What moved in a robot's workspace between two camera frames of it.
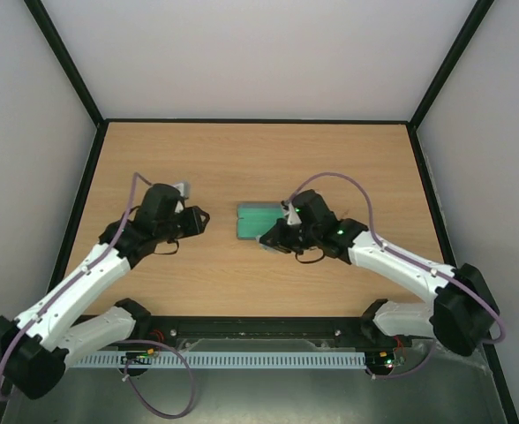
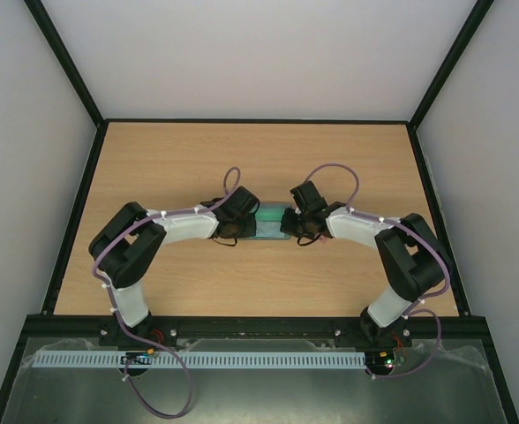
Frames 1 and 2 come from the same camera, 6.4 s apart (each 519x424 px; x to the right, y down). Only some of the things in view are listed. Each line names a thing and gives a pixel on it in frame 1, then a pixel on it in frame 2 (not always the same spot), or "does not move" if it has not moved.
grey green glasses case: x=253 y=218 does not move
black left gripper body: x=167 y=231 to x=243 y=230
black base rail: x=154 y=332 does not move
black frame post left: x=68 y=61 does not move
